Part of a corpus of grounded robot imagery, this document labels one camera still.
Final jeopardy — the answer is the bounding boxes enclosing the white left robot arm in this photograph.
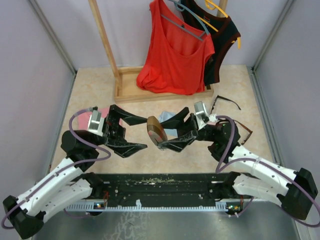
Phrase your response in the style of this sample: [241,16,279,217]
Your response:
[1,104,147,240]

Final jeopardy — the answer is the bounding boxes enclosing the black maroon-trimmed tank top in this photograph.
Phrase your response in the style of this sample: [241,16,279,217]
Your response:
[180,0,241,86]

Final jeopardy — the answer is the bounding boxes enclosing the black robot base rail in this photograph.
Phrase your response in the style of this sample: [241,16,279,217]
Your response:
[66,173,250,216]

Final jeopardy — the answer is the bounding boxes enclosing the red tank top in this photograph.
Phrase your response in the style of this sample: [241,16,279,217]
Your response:
[136,0,215,95]

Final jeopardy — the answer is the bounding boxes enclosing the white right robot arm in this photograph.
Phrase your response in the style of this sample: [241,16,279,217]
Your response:
[156,105,320,223]

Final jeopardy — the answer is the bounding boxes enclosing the wooden clothes rack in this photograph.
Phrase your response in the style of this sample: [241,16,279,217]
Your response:
[88,0,218,103]

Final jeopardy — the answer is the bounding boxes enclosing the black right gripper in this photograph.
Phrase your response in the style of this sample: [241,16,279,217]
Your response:
[155,107,217,152]

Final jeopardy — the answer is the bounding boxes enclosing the yellow plastic hanger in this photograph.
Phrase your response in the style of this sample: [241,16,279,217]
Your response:
[197,0,242,50]

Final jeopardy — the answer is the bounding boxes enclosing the grey-blue plastic hanger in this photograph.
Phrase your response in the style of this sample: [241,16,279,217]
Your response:
[160,0,211,42]

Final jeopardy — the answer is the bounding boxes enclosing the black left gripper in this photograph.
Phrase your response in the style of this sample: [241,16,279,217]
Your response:
[88,104,150,157]

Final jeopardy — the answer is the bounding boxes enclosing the light blue cloth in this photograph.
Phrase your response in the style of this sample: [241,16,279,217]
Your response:
[158,111,178,137]

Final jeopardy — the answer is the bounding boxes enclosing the folded pink t-shirt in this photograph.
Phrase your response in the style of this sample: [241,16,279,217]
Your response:
[73,107,109,131]

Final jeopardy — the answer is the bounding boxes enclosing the plaid brown glasses case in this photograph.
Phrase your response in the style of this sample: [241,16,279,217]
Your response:
[146,116,168,146]

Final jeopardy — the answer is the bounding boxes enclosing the tortoiseshell brown sunglasses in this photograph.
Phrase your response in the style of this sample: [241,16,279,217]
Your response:
[234,120,253,145]

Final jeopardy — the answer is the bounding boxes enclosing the black frame sunglasses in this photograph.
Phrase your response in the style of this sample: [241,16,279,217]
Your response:
[210,95,242,114]

